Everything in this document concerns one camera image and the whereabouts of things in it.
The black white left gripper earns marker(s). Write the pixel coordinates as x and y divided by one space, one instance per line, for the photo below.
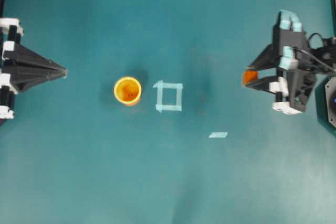
14 83

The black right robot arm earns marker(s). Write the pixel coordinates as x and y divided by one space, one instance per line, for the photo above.
322 59

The orange block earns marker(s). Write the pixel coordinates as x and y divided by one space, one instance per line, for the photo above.
249 76

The small light blue tape strip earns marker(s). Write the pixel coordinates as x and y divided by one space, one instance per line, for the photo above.
218 135

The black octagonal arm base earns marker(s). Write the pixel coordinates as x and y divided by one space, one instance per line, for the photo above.
325 103

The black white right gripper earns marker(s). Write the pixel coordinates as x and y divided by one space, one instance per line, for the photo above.
294 80

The light blue tape square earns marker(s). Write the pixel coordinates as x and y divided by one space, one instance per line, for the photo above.
168 96

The yellow rimmed orange cup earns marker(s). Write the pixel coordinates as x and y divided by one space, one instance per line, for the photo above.
127 91

